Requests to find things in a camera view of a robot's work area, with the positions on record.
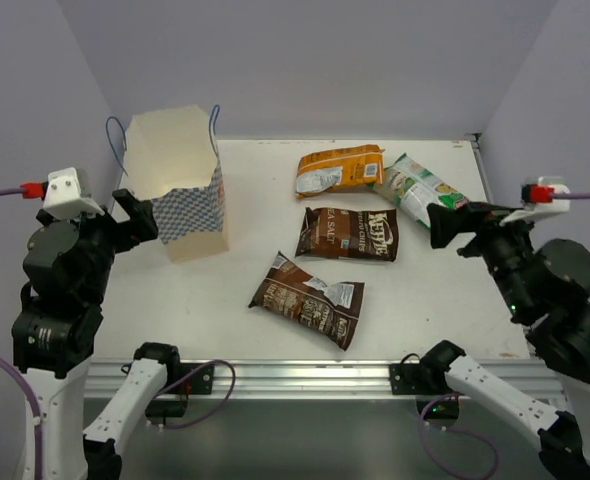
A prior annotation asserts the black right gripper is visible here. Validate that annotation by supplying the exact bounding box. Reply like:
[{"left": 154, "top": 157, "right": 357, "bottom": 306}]
[{"left": 428, "top": 199, "right": 546, "bottom": 318}]

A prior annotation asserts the green Chuba snack bag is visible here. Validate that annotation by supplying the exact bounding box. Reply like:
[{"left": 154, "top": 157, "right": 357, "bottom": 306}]
[{"left": 370, "top": 153, "right": 470, "bottom": 230}]

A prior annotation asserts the blue checkered paper bag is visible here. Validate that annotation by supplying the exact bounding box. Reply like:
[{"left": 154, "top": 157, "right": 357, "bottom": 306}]
[{"left": 119, "top": 104, "right": 229, "bottom": 263}]

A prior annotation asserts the orange chips bag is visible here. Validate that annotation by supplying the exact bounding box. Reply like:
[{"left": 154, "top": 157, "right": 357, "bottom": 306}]
[{"left": 295, "top": 144, "right": 385, "bottom": 198}]

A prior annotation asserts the brown chocolate snack bag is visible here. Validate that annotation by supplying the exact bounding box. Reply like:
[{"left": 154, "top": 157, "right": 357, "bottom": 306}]
[{"left": 295, "top": 207, "right": 399, "bottom": 262}]

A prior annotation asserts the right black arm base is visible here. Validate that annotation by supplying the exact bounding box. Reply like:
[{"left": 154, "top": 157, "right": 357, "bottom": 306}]
[{"left": 388, "top": 353, "right": 461, "bottom": 428}]

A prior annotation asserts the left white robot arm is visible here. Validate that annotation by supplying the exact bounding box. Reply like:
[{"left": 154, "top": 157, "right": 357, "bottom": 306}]
[{"left": 11, "top": 189, "right": 183, "bottom": 479}]

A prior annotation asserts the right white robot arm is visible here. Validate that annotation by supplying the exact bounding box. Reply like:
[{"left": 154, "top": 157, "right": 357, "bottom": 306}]
[{"left": 419, "top": 202, "right": 590, "bottom": 479}]

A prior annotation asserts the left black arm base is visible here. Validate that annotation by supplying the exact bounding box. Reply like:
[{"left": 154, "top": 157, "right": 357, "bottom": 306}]
[{"left": 145, "top": 362, "right": 215, "bottom": 425}]

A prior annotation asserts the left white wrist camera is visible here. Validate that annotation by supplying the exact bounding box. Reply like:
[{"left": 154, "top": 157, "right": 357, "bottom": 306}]
[{"left": 43, "top": 167, "right": 104, "bottom": 220}]

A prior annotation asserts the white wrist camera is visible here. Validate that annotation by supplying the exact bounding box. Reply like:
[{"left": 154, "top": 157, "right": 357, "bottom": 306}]
[
  {"left": 500, "top": 176, "right": 570, "bottom": 226},
  {"left": 43, "top": 167, "right": 104, "bottom": 220}
]

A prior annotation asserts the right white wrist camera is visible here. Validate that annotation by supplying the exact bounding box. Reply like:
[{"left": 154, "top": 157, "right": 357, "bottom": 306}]
[{"left": 500, "top": 176, "right": 570, "bottom": 226}]

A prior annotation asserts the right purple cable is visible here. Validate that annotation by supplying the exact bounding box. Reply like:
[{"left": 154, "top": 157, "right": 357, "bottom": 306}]
[{"left": 418, "top": 188, "right": 590, "bottom": 479}]

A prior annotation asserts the aluminium front rail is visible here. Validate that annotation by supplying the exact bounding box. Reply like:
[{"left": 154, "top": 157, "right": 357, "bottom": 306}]
[{"left": 82, "top": 357, "right": 569, "bottom": 401}]

